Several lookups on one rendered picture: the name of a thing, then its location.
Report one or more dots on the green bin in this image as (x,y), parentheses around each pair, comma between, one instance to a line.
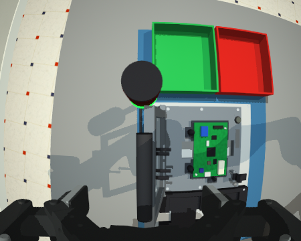
(185,53)

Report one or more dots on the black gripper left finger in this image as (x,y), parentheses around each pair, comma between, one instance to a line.
(63,219)

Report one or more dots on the green circuit board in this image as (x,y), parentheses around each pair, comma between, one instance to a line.
(210,149)

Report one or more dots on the red bin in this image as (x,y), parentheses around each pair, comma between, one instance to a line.
(246,64)

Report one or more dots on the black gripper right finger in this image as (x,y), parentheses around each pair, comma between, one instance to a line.
(225,218)

